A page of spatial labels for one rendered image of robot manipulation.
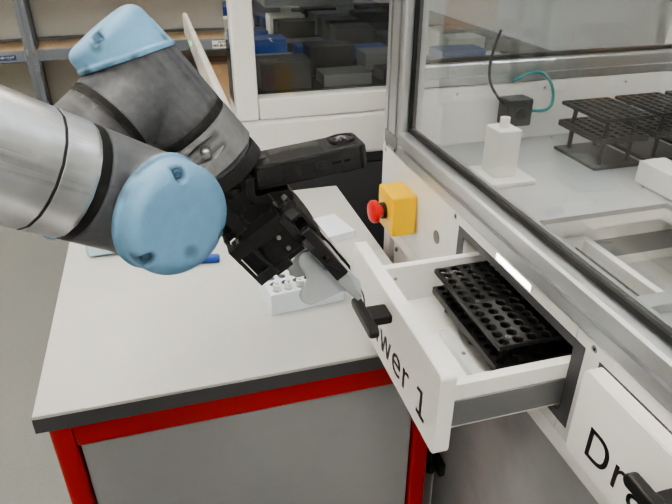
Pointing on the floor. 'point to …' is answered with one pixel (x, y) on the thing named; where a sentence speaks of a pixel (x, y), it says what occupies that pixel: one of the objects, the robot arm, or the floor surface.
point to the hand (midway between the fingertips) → (353, 277)
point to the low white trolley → (220, 389)
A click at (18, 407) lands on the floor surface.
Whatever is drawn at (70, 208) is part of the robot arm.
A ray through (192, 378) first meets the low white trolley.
